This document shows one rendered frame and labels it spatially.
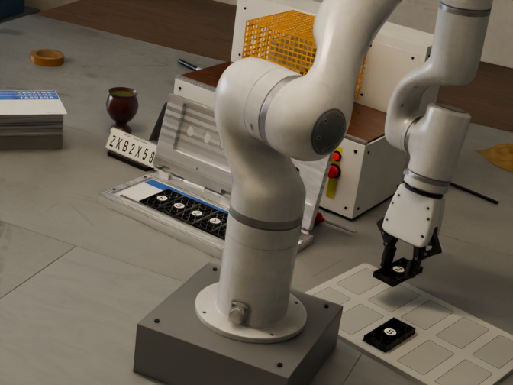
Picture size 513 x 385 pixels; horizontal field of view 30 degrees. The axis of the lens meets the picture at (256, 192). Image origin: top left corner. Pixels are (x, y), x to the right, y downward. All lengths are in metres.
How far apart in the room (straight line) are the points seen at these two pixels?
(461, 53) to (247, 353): 0.64
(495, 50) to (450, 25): 2.03
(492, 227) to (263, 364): 0.97
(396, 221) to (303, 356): 0.42
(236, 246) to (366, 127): 0.78
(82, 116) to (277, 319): 1.21
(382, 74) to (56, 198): 0.82
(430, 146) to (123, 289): 0.63
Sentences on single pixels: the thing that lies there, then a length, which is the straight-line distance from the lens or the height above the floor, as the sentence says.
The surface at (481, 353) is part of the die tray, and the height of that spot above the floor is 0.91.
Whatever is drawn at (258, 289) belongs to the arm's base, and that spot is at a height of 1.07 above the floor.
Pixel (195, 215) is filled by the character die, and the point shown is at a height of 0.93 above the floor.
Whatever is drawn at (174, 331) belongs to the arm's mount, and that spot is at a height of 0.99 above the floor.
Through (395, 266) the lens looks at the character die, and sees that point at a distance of 1.89.
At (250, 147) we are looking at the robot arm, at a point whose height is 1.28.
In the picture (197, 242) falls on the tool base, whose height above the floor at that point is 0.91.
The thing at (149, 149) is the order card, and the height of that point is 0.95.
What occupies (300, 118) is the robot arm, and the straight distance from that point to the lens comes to 1.38.
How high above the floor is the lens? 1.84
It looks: 24 degrees down
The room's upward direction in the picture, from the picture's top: 8 degrees clockwise
